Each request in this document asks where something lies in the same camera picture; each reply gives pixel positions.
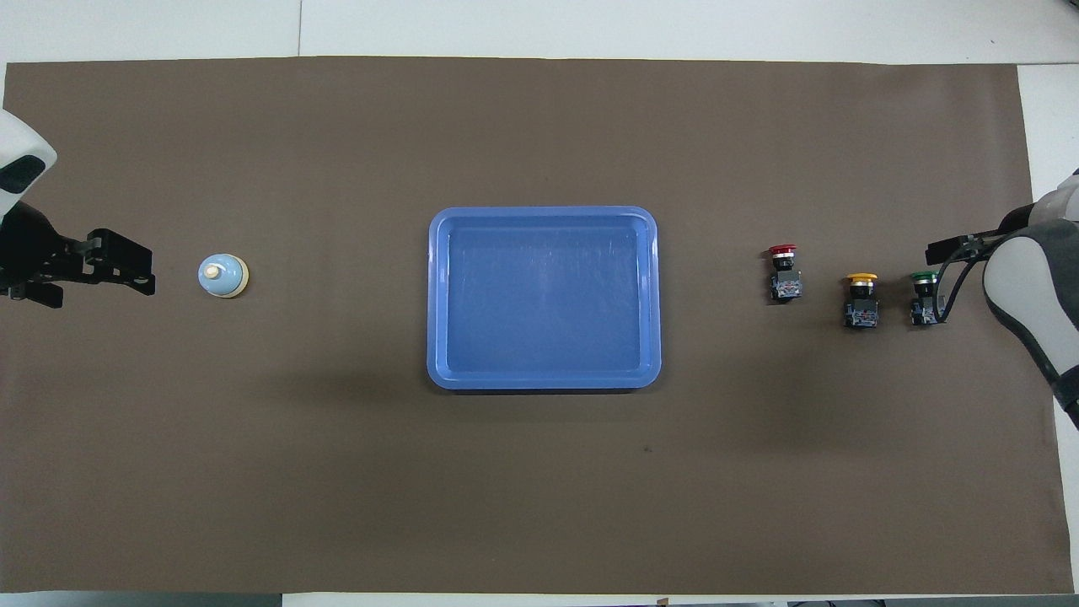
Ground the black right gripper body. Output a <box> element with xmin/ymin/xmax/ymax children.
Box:
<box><xmin>961</xmin><ymin>226</ymin><xmax>1011</xmax><ymax>254</ymax></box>

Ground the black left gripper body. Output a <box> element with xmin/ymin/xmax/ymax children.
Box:
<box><xmin>0</xmin><ymin>202</ymin><xmax>90</xmax><ymax>309</ymax></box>

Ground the green push button switch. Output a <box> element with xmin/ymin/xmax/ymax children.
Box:
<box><xmin>908</xmin><ymin>270</ymin><xmax>943</xmax><ymax>328</ymax></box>

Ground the yellow push button switch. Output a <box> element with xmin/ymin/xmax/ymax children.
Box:
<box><xmin>843</xmin><ymin>271</ymin><xmax>880</xmax><ymax>332</ymax></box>

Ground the red push button switch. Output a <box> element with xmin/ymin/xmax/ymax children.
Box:
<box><xmin>767</xmin><ymin>244</ymin><xmax>803</xmax><ymax>305</ymax></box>

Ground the light blue call bell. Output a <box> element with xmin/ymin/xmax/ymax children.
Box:
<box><xmin>198</xmin><ymin>253</ymin><xmax>250</xmax><ymax>300</ymax></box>

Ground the blue plastic tray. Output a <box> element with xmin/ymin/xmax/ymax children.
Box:
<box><xmin>427</xmin><ymin>206</ymin><xmax>663</xmax><ymax>394</ymax></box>

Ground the brown table mat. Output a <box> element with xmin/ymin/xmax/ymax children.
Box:
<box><xmin>0</xmin><ymin>56</ymin><xmax>1073</xmax><ymax>595</ymax></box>

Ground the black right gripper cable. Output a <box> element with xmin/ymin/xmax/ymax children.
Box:
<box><xmin>931</xmin><ymin>239</ymin><xmax>989</xmax><ymax>326</ymax></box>

